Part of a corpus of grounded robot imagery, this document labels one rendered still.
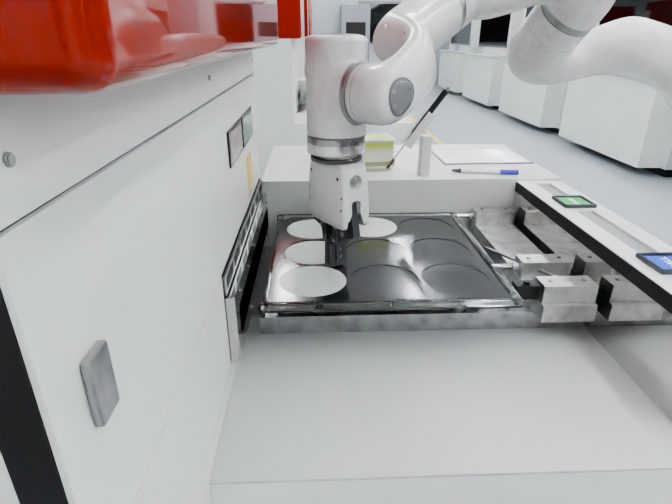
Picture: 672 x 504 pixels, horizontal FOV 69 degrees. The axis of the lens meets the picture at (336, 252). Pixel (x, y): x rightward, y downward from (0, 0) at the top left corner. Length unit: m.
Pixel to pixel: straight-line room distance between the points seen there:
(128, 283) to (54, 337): 0.09
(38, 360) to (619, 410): 0.63
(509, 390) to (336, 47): 0.49
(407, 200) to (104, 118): 0.81
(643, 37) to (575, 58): 0.11
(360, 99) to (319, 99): 0.07
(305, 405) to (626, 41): 0.81
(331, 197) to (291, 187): 0.32
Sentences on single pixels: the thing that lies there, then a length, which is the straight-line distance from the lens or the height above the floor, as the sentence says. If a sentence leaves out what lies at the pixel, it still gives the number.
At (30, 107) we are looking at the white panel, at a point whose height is 1.21.
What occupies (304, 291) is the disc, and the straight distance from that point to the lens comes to 0.71.
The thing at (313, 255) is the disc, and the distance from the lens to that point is 0.82.
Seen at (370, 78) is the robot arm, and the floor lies 1.19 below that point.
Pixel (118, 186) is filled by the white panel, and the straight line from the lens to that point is 0.31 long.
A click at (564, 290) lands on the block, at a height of 0.90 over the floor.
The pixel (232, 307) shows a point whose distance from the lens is 0.62.
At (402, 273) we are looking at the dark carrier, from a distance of 0.77.
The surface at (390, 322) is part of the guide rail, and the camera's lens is 0.76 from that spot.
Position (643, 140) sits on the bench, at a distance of 5.46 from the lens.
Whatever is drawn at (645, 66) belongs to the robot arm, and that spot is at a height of 1.19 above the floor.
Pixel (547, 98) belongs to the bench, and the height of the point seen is 0.46.
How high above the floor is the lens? 1.24
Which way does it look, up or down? 24 degrees down
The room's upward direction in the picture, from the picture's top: straight up
